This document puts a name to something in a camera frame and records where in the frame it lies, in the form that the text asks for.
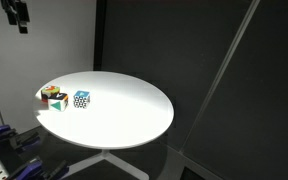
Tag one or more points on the blue dotted plush cube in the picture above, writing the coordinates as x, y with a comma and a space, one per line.
81, 100

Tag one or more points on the white table pedestal base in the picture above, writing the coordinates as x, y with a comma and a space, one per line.
117, 162

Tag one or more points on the black clamp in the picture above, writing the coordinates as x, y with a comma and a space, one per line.
55, 170
29, 140

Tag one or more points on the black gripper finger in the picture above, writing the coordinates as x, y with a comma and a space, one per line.
10, 11
23, 18

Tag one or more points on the teal triangle plush cube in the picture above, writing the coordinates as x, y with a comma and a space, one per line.
58, 102

